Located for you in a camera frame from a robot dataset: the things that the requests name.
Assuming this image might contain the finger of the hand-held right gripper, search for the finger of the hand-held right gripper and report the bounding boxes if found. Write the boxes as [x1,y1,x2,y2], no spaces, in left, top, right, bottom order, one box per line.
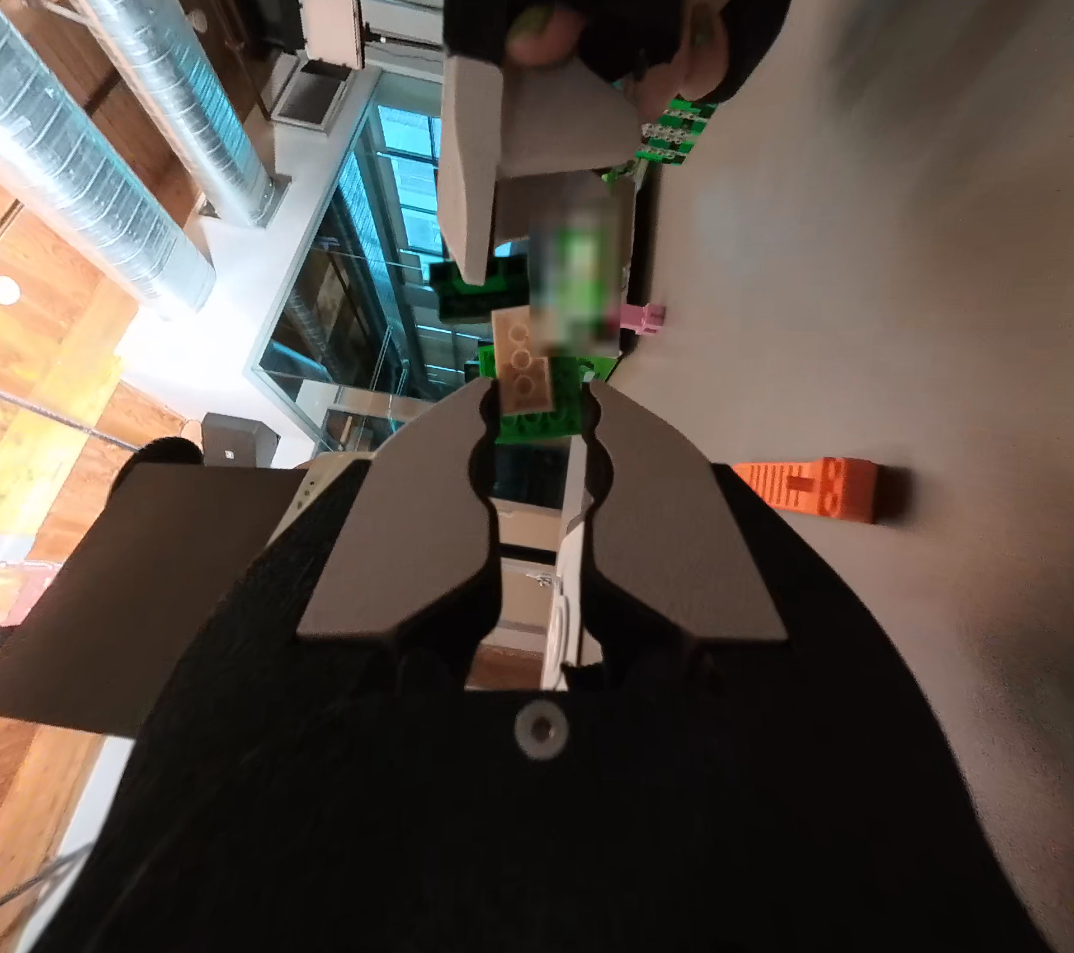
[495,57,637,249]
[436,57,506,288]

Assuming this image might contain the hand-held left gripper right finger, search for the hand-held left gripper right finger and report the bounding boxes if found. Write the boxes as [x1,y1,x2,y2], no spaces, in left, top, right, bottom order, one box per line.
[574,381,792,686]

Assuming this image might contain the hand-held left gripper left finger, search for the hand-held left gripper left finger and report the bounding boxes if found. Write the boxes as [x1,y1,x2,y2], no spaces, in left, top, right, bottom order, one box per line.
[295,378,506,689]

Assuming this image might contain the green lego assembly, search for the green lego assembly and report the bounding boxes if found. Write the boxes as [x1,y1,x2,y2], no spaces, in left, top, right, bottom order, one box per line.
[432,260,626,444]

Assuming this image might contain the pile of bright green lego pieces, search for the pile of bright green lego pieces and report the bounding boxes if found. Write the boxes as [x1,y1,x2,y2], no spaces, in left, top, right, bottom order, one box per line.
[604,95,721,184]

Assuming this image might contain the white ceiling unit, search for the white ceiling unit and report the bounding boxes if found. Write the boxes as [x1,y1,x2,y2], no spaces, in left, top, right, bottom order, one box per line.
[267,55,354,129]
[288,0,372,74]

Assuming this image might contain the orange brick separator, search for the orange brick separator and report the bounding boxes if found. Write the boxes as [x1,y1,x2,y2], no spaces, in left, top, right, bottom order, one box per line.
[732,456,880,525]

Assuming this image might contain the black speaker box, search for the black speaker box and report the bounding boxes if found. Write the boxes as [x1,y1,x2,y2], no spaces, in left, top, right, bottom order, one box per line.
[201,411,282,471]

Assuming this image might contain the large silver ventilation duct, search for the large silver ventilation duct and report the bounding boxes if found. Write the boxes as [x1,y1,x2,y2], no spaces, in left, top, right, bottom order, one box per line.
[12,0,284,229]
[0,13,219,313]

